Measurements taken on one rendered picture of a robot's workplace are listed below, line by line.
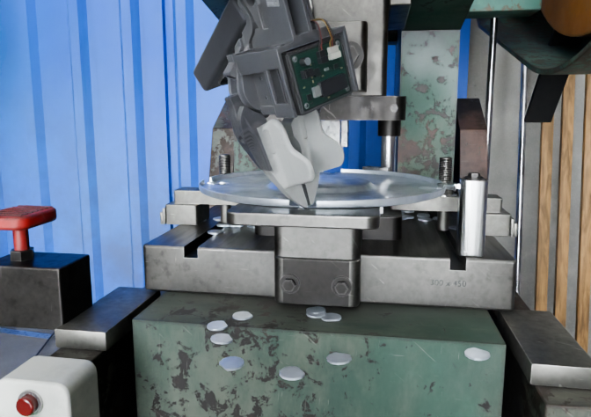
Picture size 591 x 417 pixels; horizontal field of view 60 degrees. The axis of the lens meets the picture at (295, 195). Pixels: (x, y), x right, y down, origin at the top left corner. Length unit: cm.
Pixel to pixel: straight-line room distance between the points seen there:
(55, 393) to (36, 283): 14
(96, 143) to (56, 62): 34
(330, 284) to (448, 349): 14
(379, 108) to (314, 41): 26
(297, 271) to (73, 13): 173
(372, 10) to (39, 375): 53
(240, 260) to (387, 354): 21
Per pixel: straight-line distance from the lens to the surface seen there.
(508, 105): 194
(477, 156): 100
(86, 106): 215
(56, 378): 55
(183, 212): 78
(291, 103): 38
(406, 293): 62
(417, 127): 91
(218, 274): 65
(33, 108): 226
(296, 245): 58
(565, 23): 88
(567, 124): 176
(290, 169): 44
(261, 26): 42
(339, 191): 56
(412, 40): 92
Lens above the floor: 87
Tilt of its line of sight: 9 degrees down
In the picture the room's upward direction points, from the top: straight up
